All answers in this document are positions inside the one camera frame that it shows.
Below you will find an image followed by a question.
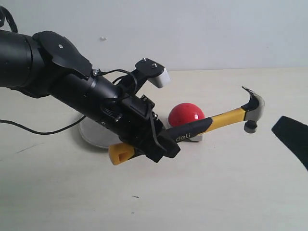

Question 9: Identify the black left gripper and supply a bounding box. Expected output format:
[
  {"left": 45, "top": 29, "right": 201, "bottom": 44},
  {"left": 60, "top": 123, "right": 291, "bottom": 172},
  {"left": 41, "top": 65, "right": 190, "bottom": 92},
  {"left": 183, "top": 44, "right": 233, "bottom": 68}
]
[{"left": 101, "top": 95, "right": 180, "bottom": 163}]

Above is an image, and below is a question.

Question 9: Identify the yellow black claw hammer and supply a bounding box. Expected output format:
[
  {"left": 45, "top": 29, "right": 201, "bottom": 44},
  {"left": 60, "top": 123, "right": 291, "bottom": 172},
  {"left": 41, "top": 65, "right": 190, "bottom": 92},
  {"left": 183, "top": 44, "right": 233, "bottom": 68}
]
[{"left": 109, "top": 87, "right": 265, "bottom": 165}]

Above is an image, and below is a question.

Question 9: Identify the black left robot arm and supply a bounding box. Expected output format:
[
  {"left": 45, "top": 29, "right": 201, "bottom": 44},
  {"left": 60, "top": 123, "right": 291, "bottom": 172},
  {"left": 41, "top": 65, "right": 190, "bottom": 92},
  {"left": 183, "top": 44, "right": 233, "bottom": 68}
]
[{"left": 0, "top": 30, "right": 180, "bottom": 162}]

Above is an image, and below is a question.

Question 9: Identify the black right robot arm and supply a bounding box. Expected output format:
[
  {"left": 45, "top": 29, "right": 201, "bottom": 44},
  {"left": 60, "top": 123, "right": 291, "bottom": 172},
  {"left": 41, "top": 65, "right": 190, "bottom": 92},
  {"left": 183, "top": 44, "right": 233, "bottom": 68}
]
[{"left": 271, "top": 116, "right": 308, "bottom": 169}]

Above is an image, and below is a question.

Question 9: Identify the red dome button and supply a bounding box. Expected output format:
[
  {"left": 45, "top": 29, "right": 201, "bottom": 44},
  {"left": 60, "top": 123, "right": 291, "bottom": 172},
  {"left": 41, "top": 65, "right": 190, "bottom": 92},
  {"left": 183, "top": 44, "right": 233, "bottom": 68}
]
[{"left": 167, "top": 103, "right": 205, "bottom": 128}]

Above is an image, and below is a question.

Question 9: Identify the round steel plate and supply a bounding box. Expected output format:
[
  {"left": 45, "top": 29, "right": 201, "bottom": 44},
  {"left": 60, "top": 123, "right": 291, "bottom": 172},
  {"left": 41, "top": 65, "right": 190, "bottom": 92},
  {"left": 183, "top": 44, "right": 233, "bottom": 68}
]
[{"left": 78, "top": 117, "right": 121, "bottom": 149}]

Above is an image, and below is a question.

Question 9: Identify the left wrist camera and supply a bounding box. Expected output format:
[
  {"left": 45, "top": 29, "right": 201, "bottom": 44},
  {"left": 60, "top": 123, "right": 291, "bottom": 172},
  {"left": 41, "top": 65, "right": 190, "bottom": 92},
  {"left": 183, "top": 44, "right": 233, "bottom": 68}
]
[{"left": 118, "top": 58, "right": 171, "bottom": 94}]

